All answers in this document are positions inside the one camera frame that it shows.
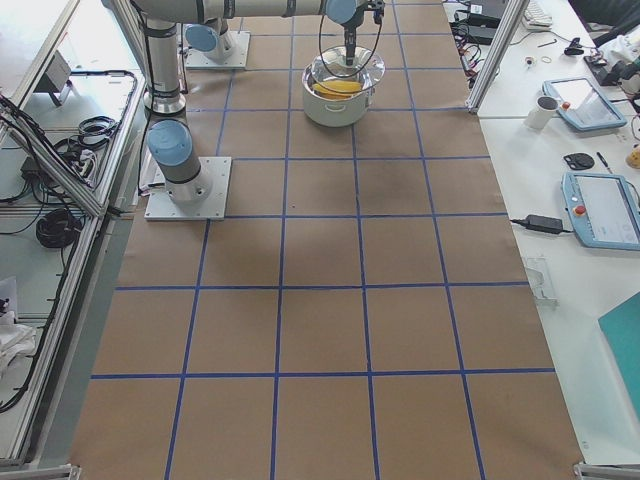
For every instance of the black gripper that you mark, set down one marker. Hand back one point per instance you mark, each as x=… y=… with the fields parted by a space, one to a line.
x=350 y=38

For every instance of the glass pot lid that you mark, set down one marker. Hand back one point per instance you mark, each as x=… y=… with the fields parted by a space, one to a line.
x=368 y=68

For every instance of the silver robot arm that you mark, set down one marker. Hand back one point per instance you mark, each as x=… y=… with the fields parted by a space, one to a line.
x=150 y=27

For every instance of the pale green electric pot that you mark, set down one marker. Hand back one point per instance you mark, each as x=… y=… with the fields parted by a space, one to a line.
x=330 y=112

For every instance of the white mug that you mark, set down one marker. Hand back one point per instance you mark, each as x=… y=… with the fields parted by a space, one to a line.
x=544 y=109

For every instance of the blue teach pendant far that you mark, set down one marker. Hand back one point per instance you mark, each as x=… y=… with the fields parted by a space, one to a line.
x=583 y=105

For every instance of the blue teach pendant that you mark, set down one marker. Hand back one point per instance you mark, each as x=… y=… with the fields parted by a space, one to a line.
x=602 y=210
x=583 y=105

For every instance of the black power adapter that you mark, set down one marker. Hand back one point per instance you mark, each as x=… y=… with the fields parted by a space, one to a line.
x=544 y=224

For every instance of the clear plastic holder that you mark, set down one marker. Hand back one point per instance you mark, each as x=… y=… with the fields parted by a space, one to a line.
x=540 y=281

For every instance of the blue teach pendant near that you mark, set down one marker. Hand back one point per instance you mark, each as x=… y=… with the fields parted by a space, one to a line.
x=602 y=210

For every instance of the teal folder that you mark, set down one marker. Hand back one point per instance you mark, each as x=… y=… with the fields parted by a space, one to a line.
x=620 y=327

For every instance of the white crumpled cloth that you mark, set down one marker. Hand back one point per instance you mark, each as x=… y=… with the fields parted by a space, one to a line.
x=16 y=340

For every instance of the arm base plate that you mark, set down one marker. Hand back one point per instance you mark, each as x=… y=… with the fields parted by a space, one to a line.
x=230 y=53
x=203 y=198

